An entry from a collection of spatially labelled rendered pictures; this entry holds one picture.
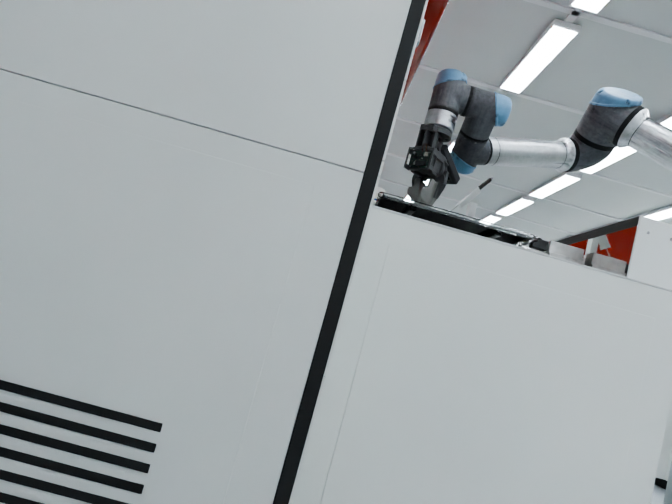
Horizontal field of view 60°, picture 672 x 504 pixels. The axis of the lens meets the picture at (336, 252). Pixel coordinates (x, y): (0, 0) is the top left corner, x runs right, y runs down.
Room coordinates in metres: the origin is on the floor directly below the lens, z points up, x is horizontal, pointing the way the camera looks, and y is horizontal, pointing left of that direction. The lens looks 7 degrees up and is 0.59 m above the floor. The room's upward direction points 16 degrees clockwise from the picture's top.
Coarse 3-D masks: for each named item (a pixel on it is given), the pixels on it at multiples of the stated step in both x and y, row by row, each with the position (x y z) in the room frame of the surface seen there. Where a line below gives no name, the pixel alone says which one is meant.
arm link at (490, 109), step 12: (480, 96) 1.34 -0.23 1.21; (492, 96) 1.35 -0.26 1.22; (504, 96) 1.36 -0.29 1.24; (468, 108) 1.35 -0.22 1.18; (480, 108) 1.35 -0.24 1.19; (492, 108) 1.35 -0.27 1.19; (504, 108) 1.35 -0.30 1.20; (468, 120) 1.39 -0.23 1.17; (480, 120) 1.37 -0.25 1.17; (492, 120) 1.37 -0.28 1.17; (504, 120) 1.36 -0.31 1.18; (468, 132) 1.40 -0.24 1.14; (480, 132) 1.39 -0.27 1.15
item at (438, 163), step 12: (420, 132) 1.35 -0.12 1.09; (432, 132) 1.37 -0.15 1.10; (444, 132) 1.34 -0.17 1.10; (420, 144) 1.36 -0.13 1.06; (432, 144) 1.34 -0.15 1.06; (420, 156) 1.34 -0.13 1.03; (432, 156) 1.32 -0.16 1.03; (444, 156) 1.36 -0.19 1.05; (408, 168) 1.36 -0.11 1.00; (420, 168) 1.33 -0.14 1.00; (432, 168) 1.33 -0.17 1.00; (444, 168) 1.37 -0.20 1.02
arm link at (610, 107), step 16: (608, 96) 1.44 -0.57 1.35; (624, 96) 1.44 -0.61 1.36; (592, 112) 1.48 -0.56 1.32; (608, 112) 1.45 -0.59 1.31; (624, 112) 1.43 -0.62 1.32; (640, 112) 1.42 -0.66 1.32; (576, 128) 1.55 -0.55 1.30; (592, 128) 1.50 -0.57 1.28; (608, 128) 1.47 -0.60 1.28; (624, 128) 1.44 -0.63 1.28; (640, 128) 1.43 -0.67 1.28; (656, 128) 1.41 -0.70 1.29; (592, 144) 1.52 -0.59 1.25; (608, 144) 1.51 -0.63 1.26; (624, 144) 1.47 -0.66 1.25; (640, 144) 1.44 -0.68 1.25; (656, 144) 1.41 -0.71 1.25; (656, 160) 1.43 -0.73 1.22
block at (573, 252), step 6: (552, 246) 1.30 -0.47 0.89; (558, 246) 1.30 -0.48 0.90; (564, 246) 1.30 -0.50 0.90; (570, 246) 1.30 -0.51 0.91; (546, 252) 1.31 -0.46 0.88; (558, 252) 1.30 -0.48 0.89; (564, 252) 1.30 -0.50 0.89; (570, 252) 1.30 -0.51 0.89; (576, 252) 1.30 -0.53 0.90; (582, 252) 1.30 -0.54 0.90; (576, 258) 1.30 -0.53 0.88; (582, 258) 1.30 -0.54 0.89
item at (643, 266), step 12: (648, 228) 1.12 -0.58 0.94; (660, 228) 1.12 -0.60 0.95; (636, 240) 1.12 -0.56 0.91; (648, 240) 1.12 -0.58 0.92; (660, 240) 1.12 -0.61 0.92; (636, 252) 1.12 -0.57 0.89; (648, 252) 1.12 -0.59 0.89; (660, 252) 1.12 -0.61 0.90; (636, 264) 1.12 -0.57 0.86; (648, 264) 1.12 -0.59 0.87; (660, 264) 1.12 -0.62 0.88; (636, 276) 1.12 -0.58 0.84; (648, 276) 1.12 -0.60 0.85; (660, 276) 1.12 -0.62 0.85
